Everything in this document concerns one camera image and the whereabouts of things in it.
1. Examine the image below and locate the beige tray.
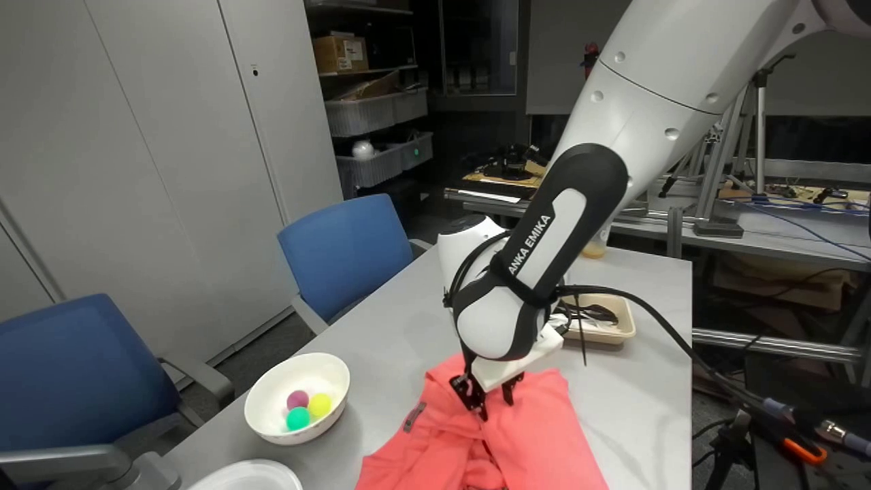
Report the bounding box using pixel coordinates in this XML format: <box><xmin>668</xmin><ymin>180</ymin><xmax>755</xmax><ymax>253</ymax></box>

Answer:
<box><xmin>553</xmin><ymin>294</ymin><xmax>636</xmax><ymax>345</ymax></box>

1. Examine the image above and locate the white bowl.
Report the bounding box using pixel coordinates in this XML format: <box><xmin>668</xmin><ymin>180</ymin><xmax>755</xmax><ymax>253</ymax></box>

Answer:
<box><xmin>246</xmin><ymin>350</ymin><xmax>352</xmax><ymax>447</ymax></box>

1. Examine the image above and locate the purple ball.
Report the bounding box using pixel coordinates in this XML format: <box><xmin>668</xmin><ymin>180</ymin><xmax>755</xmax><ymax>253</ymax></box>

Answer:
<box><xmin>287</xmin><ymin>389</ymin><xmax>311</xmax><ymax>409</ymax></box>

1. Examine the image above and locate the orange black clamp tool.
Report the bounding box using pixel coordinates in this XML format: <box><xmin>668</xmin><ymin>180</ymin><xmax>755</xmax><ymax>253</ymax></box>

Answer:
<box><xmin>702</xmin><ymin>396</ymin><xmax>827</xmax><ymax>490</ymax></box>

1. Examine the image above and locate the near blue chair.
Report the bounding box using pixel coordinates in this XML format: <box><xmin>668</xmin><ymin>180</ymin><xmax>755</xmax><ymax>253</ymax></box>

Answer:
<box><xmin>0</xmin><ymin>294</ymin><xmax>234</xmax><ymax>490</ymax></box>

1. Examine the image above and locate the blue chair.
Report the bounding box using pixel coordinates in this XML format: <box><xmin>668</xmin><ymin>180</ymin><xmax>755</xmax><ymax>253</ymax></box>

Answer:
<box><xmin>0</xmin><ymin>294</ymin><xmax>234</xmax><ymax>490</ymax></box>
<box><xmin>278</xmin><ymin>193</ymin><xmax>427</xmax><ymax>334</ymax></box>

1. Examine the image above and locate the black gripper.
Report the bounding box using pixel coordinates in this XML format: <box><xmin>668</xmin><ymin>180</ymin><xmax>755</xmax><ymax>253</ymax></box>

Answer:
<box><xmin>450</xmin><ymin>361</ymin><xmax>518</xmax><ymax>421</ymax></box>

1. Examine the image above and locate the black cutlery in tray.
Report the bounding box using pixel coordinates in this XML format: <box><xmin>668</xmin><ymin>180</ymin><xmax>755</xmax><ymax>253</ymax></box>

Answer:
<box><xmin>557</xmin><ymin>304</ymin><xmax>619</xmax><ymax>325</ymax></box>

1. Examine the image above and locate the white plate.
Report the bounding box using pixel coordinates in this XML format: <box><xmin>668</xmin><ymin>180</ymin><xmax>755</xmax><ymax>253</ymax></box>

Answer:
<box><xmin>191</xmin><ymin>459</ymin><xmax>302</xmax><ymax>490</ymax></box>

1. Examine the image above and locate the cluttered workbench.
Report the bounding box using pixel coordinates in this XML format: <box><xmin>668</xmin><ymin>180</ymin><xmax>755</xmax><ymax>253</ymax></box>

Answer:
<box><xmin>443</xmin><ymin>146</ymin><xmax>871</xmax><ymax>275</ymax></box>

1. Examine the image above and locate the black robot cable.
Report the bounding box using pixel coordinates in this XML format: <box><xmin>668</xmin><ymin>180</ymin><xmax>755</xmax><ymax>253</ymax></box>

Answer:
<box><xmin>443</xmin><ymin>229</ymin><xmax>871</xmax><ymax>459</ymax></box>

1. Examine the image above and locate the green ball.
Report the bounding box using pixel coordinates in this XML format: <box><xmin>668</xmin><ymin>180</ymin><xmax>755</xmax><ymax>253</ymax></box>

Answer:
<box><xmin>283</xmin><ymin>409</ymin><xmax>311</xmax><ymax>432</ymax></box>

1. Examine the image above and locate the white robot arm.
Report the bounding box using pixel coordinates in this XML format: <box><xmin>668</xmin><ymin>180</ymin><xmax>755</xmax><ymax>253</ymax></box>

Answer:
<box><xmin>436</xmin><ymin>0</ymin><xmax>871</xmax><ymax>415</ymax></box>

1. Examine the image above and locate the far blue chair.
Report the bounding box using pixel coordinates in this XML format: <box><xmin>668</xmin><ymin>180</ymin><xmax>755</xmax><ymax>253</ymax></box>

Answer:
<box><xmin>278</xmin><ymin>193</ymin><xmax>427</xmax><ymax>334</ymax></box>

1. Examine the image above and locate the yellow ball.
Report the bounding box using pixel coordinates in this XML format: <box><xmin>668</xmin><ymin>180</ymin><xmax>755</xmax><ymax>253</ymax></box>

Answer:
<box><xmin>308</xmin><ymin>395</ymin><xmax>332</xmax><ymax>419</ymax></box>

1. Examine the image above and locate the black shelving with bins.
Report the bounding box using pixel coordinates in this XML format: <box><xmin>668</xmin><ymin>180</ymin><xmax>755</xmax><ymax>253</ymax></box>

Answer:
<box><xmin>306</xmin><ymin>0</ymin><xmax>432</xmax><ymax>196</ymax></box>

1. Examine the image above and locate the red-orange shirt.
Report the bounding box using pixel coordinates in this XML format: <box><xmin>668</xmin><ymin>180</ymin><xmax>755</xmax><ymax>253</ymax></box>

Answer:
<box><xmin>357</xmin><ymin>355</ymin><xmax>608</xmax><ymax>490</ymax></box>

